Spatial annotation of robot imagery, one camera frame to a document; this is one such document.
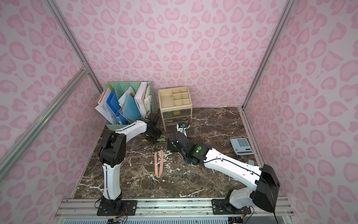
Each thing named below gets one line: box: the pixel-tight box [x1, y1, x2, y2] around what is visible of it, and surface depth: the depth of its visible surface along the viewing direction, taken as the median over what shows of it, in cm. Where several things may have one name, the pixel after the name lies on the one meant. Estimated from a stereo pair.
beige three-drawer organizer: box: [158, 86, 193, 135], surface depth 94 cm
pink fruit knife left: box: [154, 151, 159, 178], surface depth 90 cm
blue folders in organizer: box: [106, 88, 142, 125], surface depth 97 cm
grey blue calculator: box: [230, 138, 255, 156], surface depth 97 cm
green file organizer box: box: [103, 81, 159, 131], surface depth 98 cm
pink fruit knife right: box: [158, 150, 165, 177], surface depth 90 cm
